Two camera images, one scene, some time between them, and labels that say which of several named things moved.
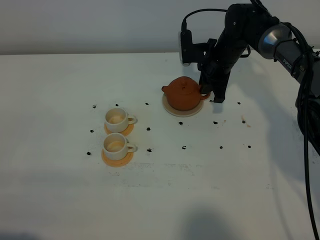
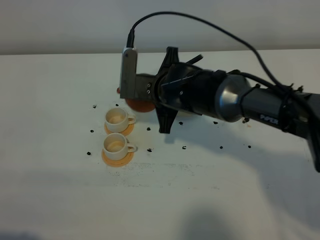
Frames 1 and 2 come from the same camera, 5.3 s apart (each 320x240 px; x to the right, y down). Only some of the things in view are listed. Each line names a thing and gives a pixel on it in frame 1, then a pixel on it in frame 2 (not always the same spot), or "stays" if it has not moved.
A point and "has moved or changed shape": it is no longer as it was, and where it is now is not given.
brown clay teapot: [183, 93] has moved or changed shape
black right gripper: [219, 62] → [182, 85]
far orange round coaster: [128, 132] stays
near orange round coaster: [119, 163] stays
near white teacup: [116, 147] stays
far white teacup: [117, 120] stays
